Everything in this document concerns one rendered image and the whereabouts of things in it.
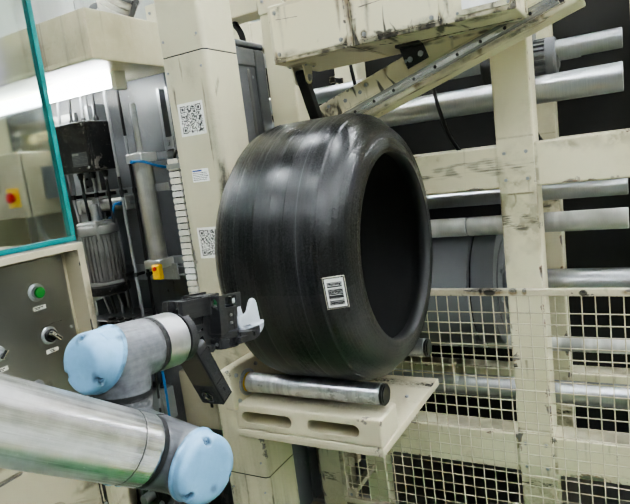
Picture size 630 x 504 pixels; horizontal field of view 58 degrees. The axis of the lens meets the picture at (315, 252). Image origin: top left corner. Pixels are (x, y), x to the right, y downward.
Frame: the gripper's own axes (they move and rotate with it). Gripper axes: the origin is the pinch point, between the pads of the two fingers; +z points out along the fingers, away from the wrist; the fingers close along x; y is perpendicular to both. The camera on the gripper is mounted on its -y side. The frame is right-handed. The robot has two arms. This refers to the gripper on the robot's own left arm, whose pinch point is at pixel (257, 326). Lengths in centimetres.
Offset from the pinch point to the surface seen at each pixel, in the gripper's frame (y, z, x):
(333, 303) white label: 2.5, 10.2, -9.5
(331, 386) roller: -17.1, 24.2, -0.3
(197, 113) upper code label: 44, 24, 30
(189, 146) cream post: 37, 25, 34
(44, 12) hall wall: 394, 546, 777
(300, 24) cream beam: 67, 47, 15
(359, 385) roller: -16.5, 24.8, -6.5
